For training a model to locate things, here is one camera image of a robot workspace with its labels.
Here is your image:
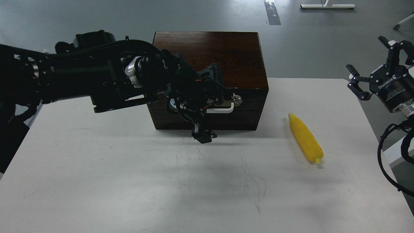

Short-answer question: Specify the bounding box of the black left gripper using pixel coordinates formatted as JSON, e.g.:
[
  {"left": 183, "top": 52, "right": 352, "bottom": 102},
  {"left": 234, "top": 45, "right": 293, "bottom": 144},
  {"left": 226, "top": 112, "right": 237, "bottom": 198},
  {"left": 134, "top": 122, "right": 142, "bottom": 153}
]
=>
[{"left": 125, "top": 50, "right": 243, "bottom": 144}]

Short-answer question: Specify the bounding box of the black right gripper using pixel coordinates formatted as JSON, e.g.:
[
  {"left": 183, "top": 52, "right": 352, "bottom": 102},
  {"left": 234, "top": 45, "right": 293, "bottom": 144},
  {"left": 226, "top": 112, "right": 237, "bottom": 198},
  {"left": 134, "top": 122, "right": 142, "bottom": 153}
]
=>
[{"left": 346, "top": 36, "right": 414, "bottom": 113}]

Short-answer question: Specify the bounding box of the white drawer handle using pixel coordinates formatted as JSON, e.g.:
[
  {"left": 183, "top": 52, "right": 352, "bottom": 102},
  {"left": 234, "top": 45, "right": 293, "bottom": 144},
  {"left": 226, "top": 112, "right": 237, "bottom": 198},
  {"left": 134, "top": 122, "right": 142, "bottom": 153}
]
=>
[{"left": 206, "top": 102, "right": 234, "bottom": 114}]

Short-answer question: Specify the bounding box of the dark wooden drawer front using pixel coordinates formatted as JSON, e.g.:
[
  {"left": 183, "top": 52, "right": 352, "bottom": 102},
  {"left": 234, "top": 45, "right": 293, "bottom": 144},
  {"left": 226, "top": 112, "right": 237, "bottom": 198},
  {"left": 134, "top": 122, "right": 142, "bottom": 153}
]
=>
[{"left": 207, "top": 89, "right": 267, "bottom": 111}]

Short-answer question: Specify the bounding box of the yellow corn cob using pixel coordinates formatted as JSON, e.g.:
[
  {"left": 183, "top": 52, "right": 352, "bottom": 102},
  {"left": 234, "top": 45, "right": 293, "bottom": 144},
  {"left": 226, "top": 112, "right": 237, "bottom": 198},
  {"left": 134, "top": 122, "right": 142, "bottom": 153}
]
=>
[{"left": 288, "top": 113, "right": 324, "bottom": 165}]

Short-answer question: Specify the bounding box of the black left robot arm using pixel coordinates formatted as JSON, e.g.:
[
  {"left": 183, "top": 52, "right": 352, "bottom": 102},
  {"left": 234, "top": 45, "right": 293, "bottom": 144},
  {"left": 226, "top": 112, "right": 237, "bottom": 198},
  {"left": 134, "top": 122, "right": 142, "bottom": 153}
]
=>
[{"left": 1, "top": 30, "right": 243, "bottom": 174}]

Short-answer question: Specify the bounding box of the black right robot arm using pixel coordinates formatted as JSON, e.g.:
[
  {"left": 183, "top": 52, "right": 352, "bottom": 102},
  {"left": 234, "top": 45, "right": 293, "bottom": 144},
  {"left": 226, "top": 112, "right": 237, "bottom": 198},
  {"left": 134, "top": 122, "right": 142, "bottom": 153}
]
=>
[{"left": 346, "top": 36, "right": 414, "bottom": 163}]

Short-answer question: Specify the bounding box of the dark wooden drawer cabinet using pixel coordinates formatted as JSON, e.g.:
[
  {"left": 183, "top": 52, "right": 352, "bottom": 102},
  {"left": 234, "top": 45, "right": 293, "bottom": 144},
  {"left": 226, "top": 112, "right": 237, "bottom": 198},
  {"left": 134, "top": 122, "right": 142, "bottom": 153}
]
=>
[{"left": 153, "top": 31, "right": 269, "bottom": 131}]

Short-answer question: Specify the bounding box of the white chair leg caster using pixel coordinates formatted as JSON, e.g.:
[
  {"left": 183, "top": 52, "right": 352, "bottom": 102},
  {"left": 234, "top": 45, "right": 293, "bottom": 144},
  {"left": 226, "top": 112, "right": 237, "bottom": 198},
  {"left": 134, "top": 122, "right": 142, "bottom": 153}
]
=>
[{"left": 393, "top": 13, "right": 414, "bottom": 30}]

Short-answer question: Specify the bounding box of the white table leg base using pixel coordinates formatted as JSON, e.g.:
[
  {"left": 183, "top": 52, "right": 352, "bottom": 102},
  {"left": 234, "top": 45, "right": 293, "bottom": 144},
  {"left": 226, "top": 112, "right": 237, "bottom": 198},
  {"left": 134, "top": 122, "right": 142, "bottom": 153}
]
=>
[{"left": 300, "top": 0, "right": 356, "bottom": 9}]

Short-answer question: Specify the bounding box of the grey floor tape strip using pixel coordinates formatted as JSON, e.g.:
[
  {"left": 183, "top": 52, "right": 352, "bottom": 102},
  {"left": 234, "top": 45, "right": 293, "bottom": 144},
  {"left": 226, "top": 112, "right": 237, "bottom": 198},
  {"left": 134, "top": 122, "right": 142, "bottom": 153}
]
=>
[{"left": 264, "top": 0, "right": 281, "bottom": 26}]

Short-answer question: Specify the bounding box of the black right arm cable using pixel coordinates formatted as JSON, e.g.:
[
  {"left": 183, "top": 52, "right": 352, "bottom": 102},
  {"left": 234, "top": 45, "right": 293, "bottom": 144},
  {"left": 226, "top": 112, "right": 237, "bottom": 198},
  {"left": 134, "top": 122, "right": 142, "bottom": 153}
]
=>
[{"left": 377, "top": 121, "right": 414, "bottom": 198}]

